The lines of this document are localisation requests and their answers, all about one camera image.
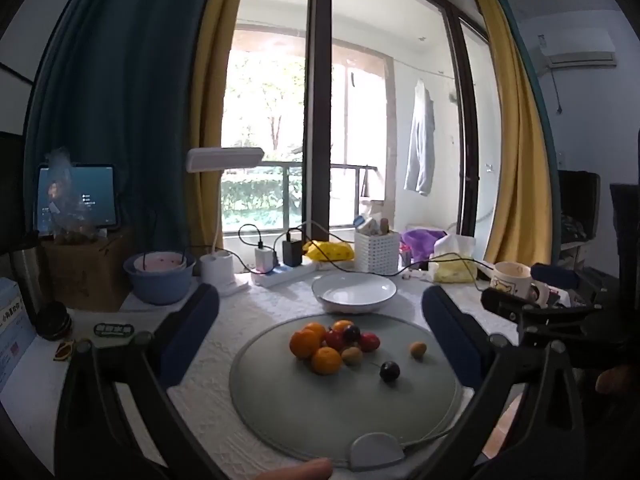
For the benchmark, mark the clear case with green label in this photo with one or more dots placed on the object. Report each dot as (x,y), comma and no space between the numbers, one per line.
(114,330)

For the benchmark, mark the round grey-green placemat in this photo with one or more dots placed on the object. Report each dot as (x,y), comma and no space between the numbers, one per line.
(320,410)

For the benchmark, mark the blue printed box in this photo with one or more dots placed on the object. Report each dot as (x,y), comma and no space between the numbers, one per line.
(15,335)

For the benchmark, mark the white printed mug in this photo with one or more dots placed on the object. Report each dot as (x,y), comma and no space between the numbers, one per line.
(511,281)

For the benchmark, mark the person's left hand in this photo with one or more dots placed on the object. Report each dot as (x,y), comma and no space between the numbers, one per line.
(300,470)

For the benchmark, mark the black charger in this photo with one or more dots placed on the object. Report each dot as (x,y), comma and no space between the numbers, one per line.
(293,251)

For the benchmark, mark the dark sliding door frame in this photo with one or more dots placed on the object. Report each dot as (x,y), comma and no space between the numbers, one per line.
(316,110)

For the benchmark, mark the white power strip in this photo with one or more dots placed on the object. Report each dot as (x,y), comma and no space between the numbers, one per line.
(285,275)

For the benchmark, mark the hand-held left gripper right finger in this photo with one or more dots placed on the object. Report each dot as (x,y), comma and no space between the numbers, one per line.
(450,331)

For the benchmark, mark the pink bowl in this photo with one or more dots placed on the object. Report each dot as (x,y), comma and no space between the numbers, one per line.
(160,262)

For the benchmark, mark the tablet screen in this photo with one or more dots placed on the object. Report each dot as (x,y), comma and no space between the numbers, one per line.
(95,195)

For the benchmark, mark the brown cardboard tube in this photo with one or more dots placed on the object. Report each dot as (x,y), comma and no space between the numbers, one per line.
(384,226)

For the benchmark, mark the yellow-framed glasses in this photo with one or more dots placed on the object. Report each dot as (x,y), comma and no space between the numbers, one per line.
(67,350)

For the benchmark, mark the blue white carton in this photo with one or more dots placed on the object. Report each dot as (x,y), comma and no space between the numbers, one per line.
(364,222)

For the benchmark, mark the yellow curtain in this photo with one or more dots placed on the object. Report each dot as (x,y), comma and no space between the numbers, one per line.
(215,85)
(515,135)

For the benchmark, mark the person's right hand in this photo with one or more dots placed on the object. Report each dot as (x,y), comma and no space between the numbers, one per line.
(616,379)

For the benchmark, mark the hanging grey shirt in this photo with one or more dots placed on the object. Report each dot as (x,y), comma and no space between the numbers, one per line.
(420,145)

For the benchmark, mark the orange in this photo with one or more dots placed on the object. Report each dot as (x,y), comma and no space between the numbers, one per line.
(326,361)
(344,325)
(304,343)
(316,328)

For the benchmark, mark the blue plastic bowl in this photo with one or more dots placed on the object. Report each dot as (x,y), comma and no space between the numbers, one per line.
(160,287)

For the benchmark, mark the white charger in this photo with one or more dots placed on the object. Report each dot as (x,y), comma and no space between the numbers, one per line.
(264,260)

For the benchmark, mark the steel bottle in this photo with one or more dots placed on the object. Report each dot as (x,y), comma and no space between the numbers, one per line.
(25,280)

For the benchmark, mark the white desk lamp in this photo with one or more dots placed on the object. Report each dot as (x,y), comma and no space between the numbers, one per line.
(217,270)

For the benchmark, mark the red tomato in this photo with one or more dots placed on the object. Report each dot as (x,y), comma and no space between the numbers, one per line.
(369,342)
(334,340)

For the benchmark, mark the white perforated basket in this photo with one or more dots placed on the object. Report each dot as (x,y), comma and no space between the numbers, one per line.
(377,255)

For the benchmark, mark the purple cloth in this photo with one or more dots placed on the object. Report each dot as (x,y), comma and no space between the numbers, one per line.
(422,241)

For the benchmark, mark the white textured tablecloth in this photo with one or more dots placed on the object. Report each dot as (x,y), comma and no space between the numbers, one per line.
(270,310)

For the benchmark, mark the teal curtain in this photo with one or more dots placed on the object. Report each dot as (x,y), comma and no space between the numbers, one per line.
(130,110)

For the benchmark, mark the yellow snack packet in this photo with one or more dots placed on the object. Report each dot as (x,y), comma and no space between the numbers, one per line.
(330,251)

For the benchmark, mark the cardboard box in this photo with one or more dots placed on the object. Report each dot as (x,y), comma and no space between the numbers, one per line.
(90,275)

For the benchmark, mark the yellow tissue pack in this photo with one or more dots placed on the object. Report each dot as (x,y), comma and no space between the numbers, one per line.
(452,265)

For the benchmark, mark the white air conditioner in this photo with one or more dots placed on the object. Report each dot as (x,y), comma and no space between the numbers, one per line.
(575,47)

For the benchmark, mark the small brown fruit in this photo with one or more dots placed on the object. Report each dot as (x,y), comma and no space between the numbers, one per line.
(352,356)
(418,350)

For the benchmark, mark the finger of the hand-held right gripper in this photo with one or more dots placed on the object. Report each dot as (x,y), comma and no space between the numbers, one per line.
(555,275)
(510,307)

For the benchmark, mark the white round plate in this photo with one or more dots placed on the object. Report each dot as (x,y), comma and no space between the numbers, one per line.
(354,292)

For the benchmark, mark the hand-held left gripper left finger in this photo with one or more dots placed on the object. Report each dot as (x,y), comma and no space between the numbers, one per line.
(192,331)

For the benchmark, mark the balcony railing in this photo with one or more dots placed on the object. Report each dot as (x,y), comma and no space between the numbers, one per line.
(280,175)

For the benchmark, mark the dark purple plum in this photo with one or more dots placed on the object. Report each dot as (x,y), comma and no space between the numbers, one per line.
(351,333)
(389,372)

